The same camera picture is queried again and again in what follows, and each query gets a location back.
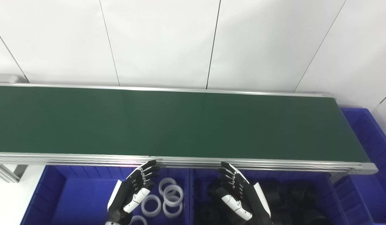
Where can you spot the blue bin with white rings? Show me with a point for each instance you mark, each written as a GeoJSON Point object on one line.
{"type": "Point", "coordinates": [77, 200]}

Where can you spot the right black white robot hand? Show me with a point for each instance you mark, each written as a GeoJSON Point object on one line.
{"type": "Point", "coordinates": [243, 197]}

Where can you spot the empty blue bin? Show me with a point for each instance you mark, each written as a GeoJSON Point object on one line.
{"type": "Point", "coordinates": [368, 137]}

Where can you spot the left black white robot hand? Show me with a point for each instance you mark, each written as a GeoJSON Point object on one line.
{"type": "Point", "coordinates": [133, 187]}

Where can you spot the grey conveyor motor housing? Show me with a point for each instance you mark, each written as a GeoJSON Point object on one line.
{"type": "Point", "coordinates": [5, 78]}

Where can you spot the green conveyor belt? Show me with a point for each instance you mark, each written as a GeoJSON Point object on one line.
{"type": "Point", "coordinates": [274, 165]}
{"type": "Point", "coordinates": [180, 125]}

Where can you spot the aluminium conveyor leg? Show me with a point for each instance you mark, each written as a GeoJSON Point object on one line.
{"type": "Point", "coordinates": [5, 173]}
{"type": "Point", "coordinates": [338, 178]}

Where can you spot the blue bin with black parts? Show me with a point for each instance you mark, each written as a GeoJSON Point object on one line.
{"type": "Point", "coordinates": [324, 193]}

